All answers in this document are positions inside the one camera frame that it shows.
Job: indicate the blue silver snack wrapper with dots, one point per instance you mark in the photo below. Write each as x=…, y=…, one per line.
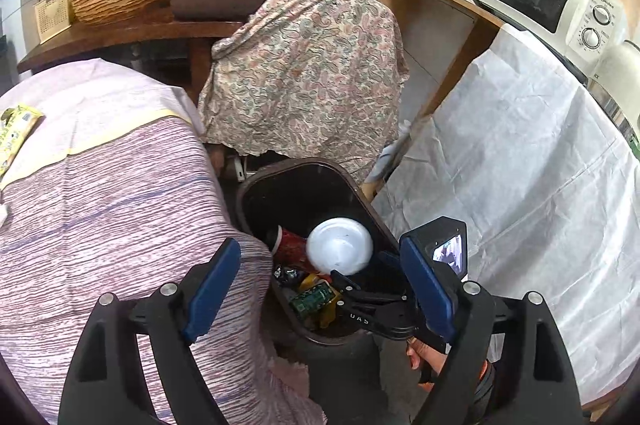
x=285, y=275

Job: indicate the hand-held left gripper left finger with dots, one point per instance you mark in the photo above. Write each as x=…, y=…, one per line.
x=212, y=292

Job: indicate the white kettle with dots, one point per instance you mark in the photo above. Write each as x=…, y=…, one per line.
x=620, y=75

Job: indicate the yellow green snack packet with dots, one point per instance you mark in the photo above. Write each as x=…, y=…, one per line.
x=17, y=130

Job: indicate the red cup with white lid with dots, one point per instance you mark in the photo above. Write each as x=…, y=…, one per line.
x=292, y=247

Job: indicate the black trash bin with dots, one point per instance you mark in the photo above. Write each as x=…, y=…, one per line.
x=300, y=195

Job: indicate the dark wooden counter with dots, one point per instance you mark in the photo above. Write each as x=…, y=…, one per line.
x=125, y=37

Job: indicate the white cloth yellow trim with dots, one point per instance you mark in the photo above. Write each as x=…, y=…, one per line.
x=100, y=105

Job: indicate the person's right forearm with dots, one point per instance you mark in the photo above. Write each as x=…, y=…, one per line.
x=489, y=397

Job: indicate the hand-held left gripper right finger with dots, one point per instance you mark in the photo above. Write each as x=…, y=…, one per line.
x=425, y=292

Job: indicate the brown wooden cabinet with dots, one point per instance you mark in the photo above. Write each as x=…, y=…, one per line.
x=430, y=20

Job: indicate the large white nonwoven cloth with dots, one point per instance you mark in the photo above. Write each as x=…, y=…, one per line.
x=500, y=155

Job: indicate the person's right hand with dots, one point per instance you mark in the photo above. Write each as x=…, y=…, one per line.
x=425, y=357

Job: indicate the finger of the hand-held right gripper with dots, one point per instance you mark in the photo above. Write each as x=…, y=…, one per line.
x=360, y=294
x=380, y=321

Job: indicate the purple striped tablecloth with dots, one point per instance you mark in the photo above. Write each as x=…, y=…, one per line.
x=125, y=215

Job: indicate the beige chopstick holder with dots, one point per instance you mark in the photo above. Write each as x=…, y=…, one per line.
x=52, y=17

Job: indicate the paisley cloth cover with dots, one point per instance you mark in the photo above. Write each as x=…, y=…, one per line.
x=300, y=70

